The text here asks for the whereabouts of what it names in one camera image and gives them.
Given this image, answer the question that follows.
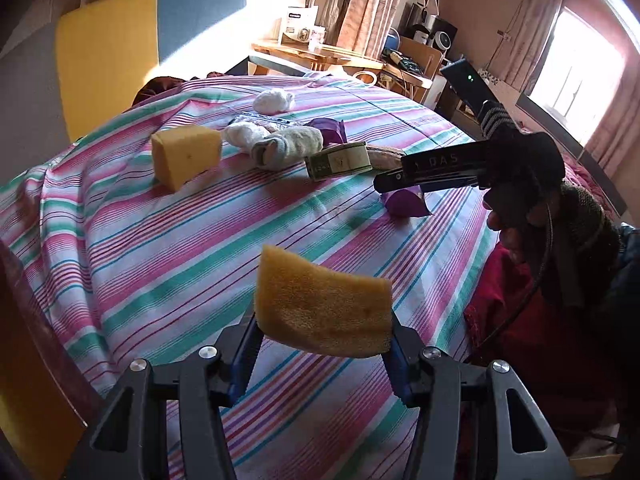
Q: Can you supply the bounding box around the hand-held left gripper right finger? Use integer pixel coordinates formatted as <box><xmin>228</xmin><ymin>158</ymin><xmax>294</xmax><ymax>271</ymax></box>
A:
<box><xmin>385</xmin><ymin>310</ymin><xmax>576</xmax><ymax>480</ymax></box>

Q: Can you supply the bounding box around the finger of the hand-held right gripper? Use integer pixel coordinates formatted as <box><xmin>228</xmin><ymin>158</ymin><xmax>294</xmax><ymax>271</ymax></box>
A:
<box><xmin>400</xmin><ymin>141</ymin><xmax>488</xmax><ymax>176</ymax></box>
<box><xmin>374</xmin><ymin>169</ymin><xmax>483</xmax><ymax>193</ymax></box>

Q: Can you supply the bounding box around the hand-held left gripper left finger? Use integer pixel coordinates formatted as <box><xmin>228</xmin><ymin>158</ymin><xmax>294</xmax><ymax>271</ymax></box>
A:
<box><xmin>62</xmin><ymin>310</ymin><xmax>263</xmax><ymax>480</ymax></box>

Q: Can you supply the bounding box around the purple snack packet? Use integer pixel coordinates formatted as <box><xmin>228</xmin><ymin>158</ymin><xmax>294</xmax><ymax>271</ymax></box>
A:
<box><xmin>382</xmin><ymin>185</ymin><xmax>435</xmax><ymax>218</ymax></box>
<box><xmin>306</xmin><ymin>117</ymin><xmax>347</xmax><ymax>147</ymax></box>

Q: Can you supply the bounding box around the large green-edged cracker packet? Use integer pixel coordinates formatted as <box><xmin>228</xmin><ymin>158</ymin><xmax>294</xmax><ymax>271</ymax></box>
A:
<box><xmin>305</xmin><ymin>142</ymin><xmax>372</xmax><ymax>182</ymax></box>

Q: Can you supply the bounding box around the yellow sponge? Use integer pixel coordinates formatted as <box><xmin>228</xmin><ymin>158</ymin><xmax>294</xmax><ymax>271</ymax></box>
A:
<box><xmin>254</xmin><ymin>245</ymin><xmax>394</xmax><ymax>359</ymax></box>

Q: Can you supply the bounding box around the cream sock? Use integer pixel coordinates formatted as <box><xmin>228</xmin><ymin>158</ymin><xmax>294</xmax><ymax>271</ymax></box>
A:
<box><xmin>251</xmin><ymin>126</ymin><xmax>323</xmax><ymax>170</ymax></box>

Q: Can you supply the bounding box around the person's right hand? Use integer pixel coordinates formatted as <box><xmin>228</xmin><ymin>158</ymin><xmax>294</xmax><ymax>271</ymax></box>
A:
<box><xmin>482</xmin><ymin>199</ymin><xmax>546</xmax><ymax>266</ymax></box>

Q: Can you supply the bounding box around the small cracker packet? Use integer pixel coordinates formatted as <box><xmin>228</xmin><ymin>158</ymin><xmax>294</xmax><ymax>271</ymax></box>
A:
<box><xmin>367</xmin><ymin>144</ymin><xmax>407</xmax><ymax>171</ymax></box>

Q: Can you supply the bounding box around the bright side window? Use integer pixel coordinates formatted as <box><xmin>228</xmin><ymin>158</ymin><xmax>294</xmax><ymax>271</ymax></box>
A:
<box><xmin>527</xmin><ymin>7</ymin><xmax>626</xmax><ymax>133</ymax></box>

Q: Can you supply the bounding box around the striped bed sheet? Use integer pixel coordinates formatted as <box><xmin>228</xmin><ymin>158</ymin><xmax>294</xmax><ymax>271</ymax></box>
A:
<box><xmin>0</xmin><ymin>71</ymin><xmax>501</xmax><ymax>480</ymax></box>

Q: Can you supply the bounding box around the red blanket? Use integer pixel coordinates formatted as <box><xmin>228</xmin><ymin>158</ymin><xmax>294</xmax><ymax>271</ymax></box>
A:
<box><xmin>464</xmin><ymin>245</ymin><xmax>631</xmax><ymax>441</ymax></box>

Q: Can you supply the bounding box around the pink curtain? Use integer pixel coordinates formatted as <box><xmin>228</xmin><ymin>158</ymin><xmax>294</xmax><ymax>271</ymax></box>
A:
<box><xmin>500</xmin><ymin>0</ymin><xmax>640</xmax><ymax>196</ymax></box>

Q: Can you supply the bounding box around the wooden desk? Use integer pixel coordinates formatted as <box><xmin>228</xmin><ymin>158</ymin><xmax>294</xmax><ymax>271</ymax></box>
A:
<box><xmin>250</xmin><ymin>40</ymin><xmax>386</xmax><ymax>77</ymax></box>

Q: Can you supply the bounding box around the beige patterned curtain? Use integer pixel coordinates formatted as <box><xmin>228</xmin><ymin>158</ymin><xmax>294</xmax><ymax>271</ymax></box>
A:
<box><xmin>327</xmin><ymin>0</ymin><xmax>416</xmax><ymax>61</ymax></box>

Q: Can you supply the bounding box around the silver foil packet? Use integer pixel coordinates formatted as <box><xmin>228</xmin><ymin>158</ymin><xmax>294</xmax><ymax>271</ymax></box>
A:
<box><xmin>227</xmin><ymin>114</ymin><xmax>301</xmax><ymax>131</ymax></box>

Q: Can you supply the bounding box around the white sock ball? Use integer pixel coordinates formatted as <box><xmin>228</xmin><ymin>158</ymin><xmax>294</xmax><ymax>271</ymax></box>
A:
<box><xmin>252</xmin><ymin>88</ymin><xmax>296</xmax><ymax>116</ymax></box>
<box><xmin>222</xmin><ymin>121</ymin><xmax>271</xmax><ymax>151</ymax></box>

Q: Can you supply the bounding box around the white printed box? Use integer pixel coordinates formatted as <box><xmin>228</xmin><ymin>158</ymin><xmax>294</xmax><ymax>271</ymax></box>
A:
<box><xmin>279</xmin><ymin>4</ymin><xmax>320</xmax><ymax>45</ymax></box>

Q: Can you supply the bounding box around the thick yellow sponge block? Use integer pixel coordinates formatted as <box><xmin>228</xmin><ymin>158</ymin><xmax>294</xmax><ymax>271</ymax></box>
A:
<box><xmin>151</xmin><ymin>125</ymin><xmax>223</xmax><ymax>193</ymax></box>

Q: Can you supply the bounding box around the red-brown cloth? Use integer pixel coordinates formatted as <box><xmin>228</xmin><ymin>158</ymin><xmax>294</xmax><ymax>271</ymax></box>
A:
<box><xmin>132</xmin><ymin>76</ymin><xmax>191</xmax><ymax>108</ymax></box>

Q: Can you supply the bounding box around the black cable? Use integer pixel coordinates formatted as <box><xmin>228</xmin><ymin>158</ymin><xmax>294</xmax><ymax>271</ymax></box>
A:
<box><xmin>470</xmin><ymin>200</ymin><xmax>556</xmax><ymax>356</ymax></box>

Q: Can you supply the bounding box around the wooden bed frame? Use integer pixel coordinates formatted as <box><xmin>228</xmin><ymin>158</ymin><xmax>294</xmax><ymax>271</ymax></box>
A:
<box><xmin>0</xmin><ymin>242</ymin><xmax>103</xmax><ymax>480</ymax></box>

